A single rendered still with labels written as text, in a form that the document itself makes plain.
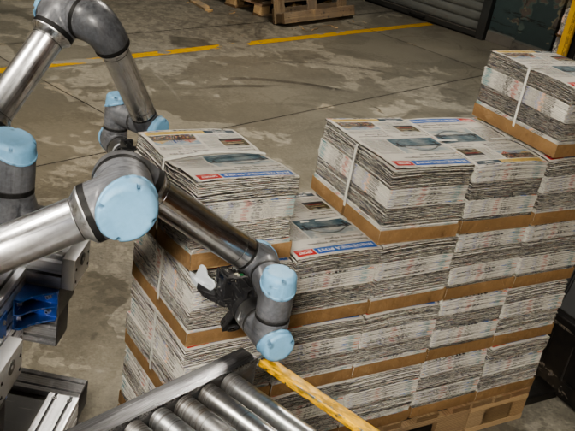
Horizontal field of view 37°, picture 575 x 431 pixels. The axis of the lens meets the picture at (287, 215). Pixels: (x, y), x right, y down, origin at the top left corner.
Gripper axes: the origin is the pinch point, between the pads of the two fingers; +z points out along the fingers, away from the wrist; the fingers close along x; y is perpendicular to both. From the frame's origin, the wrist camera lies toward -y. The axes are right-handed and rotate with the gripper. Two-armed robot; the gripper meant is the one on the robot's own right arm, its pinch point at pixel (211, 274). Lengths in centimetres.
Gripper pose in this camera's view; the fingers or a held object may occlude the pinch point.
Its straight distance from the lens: 211.2
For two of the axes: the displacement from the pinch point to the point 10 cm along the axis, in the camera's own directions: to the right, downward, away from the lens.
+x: -8.7, 0.7, -4.9
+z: -4.6, -4.5, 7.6
